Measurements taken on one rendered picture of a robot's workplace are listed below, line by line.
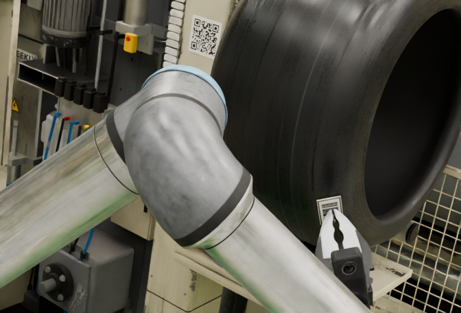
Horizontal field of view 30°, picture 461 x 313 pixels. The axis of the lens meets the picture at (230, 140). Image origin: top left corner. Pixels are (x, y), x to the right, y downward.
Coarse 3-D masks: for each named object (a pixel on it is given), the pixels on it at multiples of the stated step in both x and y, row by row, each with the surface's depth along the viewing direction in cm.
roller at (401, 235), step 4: (408, 224) 175; (412, 224) 175; (416, 224) 176; (404, 228) 175; (408, 228) 175; (412, 228) 175; (416, 228) 176; (400, 232) 175; (404, 232) 175; (408, 232) 174; (412, 232) 175; (416, 232) 177; (396, 236) 176; (400, 236) 175; (404, 236) 175; (408, 236) 174; (412, 236) 175; (416, 236) 177; (404, 240) 176; (408, 240) 175; (412, 240) 176
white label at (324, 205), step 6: (324, 198) 141; (330, 198) 141; (336, 198) 141; (318, 204) 141; (324, 204) 142; (330, 204) 142; (336, 204) 142; (318, 210) 142; (324, 210) 143; (324, 216) 144
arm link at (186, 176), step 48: (144, 144) 96; (192, 144) 95; (144, 192) 96; (192, 192) 93; (240, 192) 95; (192, 240) 95; (240, 240) 96; (288, 240) 99; (288, 288) 98; (336, 288) 101
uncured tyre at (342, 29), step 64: (256, 0) 144; (320, 0) 139; (384, 0) 137; (448, 0) 148; (256, 64) 141; (320, 64) 135; (384, 64) 137; (448, 64) 178; (256, 128) 142; (320, 128) 135; (384, 128) 187; (448, 128) 173; (256, 192) 149; (320, 192) 140; (384, 192) 180
